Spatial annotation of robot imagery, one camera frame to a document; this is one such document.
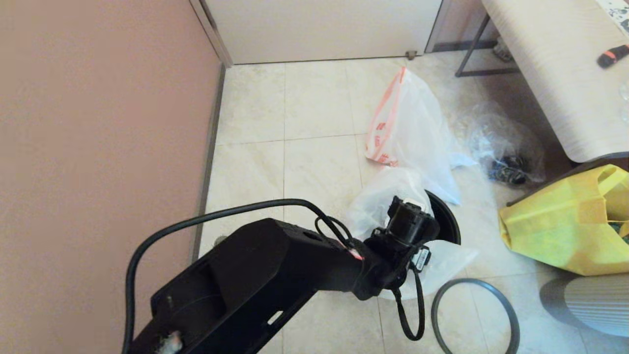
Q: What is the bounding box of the black and orange marker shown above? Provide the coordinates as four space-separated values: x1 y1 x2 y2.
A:
596 44 629 70

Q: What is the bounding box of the dark cable bundle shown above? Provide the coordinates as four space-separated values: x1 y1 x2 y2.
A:
487 156 529 186

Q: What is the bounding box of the white door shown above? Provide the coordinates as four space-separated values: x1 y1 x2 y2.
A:
202 0 443 65

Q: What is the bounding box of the yellow non-woven shopping bag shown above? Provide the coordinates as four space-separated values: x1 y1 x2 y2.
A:
497 165 629 277

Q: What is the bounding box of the dark metal table frame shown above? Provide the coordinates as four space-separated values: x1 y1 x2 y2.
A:
455 15 520 79

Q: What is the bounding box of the light wood-grain table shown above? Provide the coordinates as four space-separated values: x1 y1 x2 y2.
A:
481 0 629 164

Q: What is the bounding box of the white ribbed bin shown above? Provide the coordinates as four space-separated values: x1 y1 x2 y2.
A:
539 273 629 338

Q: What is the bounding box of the black-white patterned paper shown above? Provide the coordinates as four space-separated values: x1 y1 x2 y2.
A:
594 0 629 30

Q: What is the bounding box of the white red-drawstring trash bag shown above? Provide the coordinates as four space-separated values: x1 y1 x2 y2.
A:
365 65 476 206

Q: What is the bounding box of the clear crumpled plastic bag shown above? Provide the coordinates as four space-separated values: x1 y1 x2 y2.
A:
464 106 545 187

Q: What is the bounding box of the grey bin rim ring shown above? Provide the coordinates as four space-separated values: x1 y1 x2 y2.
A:
431 278 520 354

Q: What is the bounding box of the black round trash bin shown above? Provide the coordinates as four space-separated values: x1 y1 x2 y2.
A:
424 189 462 246

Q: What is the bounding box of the grey item under table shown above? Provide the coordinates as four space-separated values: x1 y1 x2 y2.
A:
493 39 513 63

